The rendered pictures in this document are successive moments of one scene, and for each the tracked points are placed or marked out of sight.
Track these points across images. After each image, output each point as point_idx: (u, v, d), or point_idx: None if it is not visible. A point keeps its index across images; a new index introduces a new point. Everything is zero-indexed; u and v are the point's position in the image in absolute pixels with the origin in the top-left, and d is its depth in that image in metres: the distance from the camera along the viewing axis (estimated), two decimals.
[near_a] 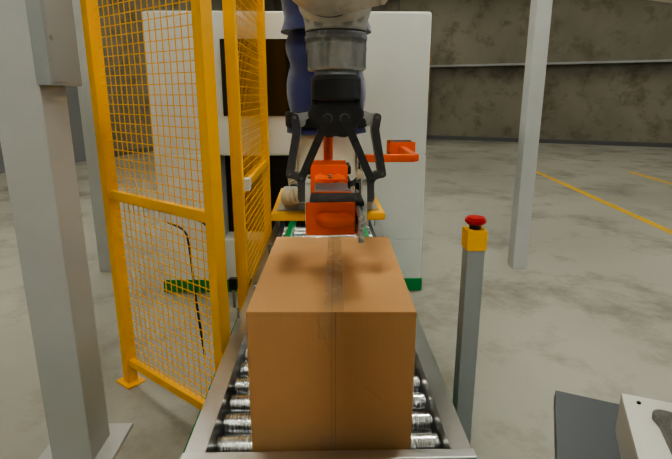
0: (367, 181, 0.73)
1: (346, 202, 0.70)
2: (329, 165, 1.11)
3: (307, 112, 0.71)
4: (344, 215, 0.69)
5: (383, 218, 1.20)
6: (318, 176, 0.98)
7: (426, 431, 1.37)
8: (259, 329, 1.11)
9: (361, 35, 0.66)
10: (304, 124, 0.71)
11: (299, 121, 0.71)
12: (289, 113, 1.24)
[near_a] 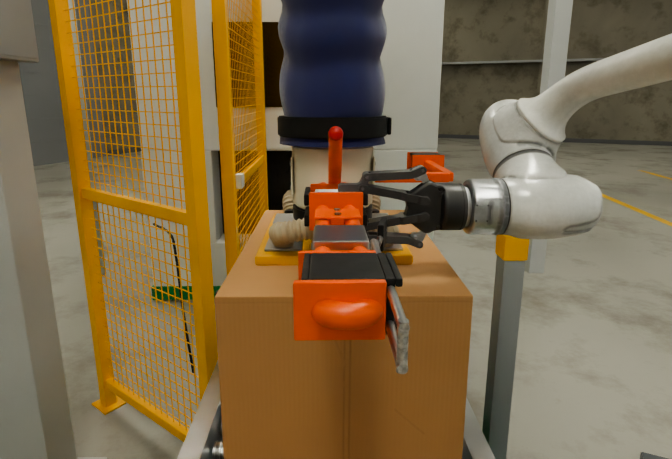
0: (358, 189, 0.75)
1: (370, 280, 0.37)
2: None
3: (424, 231, 0.77)
4: (367, 308, 0.36)
5: (410, 262, 0.87)
6: (320, 210, 0.66)
7: None
8: (236, 323, 0.73)
9: None
10: (413, 232, 0.77)
11: (414, 235, 0.78)
12: (282, 118, 0.92)
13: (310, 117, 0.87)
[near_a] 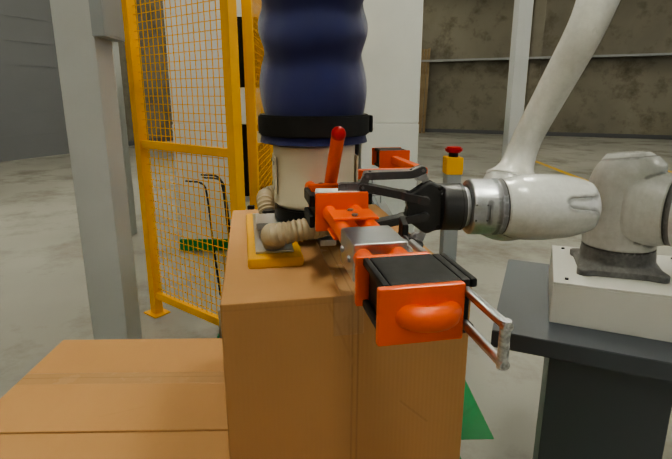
0: (358, 188, 0.75)
1: (450, 282, 0.38)
2: None
3: (424, 231, 0.77)
4: (452, 310, 0.37)
5: None
6: (333, 211, 0.66)
7: None
8: (243, 330, 0.71)
9: None
10: (413, 232, 0.77)
11: (414, 235, 0.78)
12: (266, 117, 0.90)
13: (298, 116, 0.86)
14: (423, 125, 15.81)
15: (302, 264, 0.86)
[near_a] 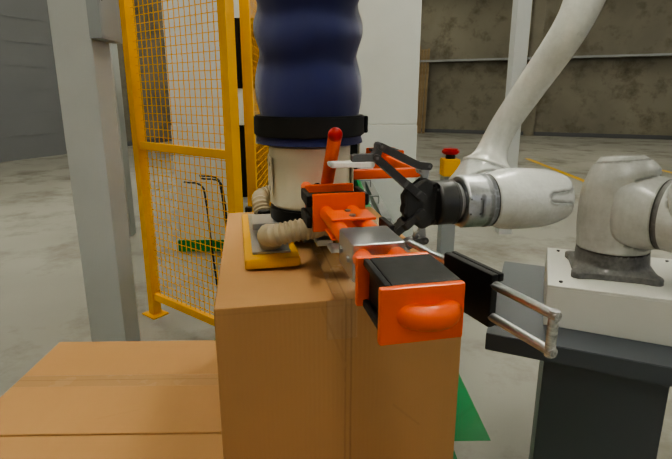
0: (370, 159, 0.75)
1: (450, 282, 0.39)
2: (331, 191, 0.79)
3: (423, 226, 0.79)
4: (452, 309, 0.38)
5: None
6: (331, 212, 0.66)
7: None
8: (237, 334, 0.72)
9: None
10: (414, 232, 0.79)
11: (415, 234, 0.80)
12: (262, 118, 0.90)
13: (294, 117, 0.86)
14: (423, 125, 15.82)
15: (299, 264, 0.86)
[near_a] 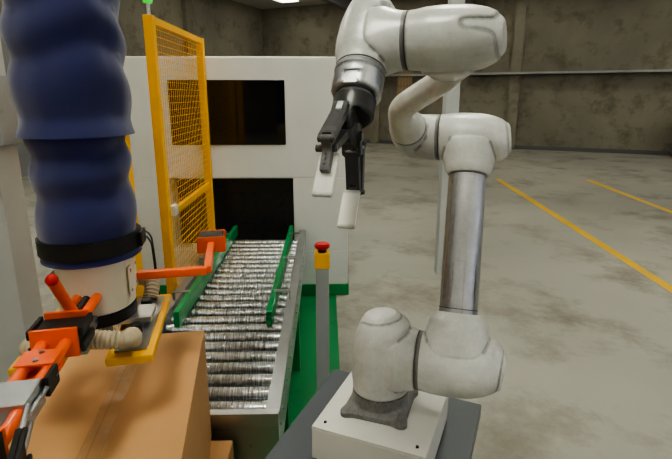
0: (356, 192, 0.83)
1: None
2: (68, 317, 0.95)
3: (347, 110, 0.76)
4: None
5: (150, 360, 1.05)
6: (26, 354, 0.82)
7: (268, 401, 1.90)
8: None
9: None
10: None
11: (348, 110, 0.74)
12: (35, 242, 1.05)
13: (55, 245, 1.02)
14: None
15: None
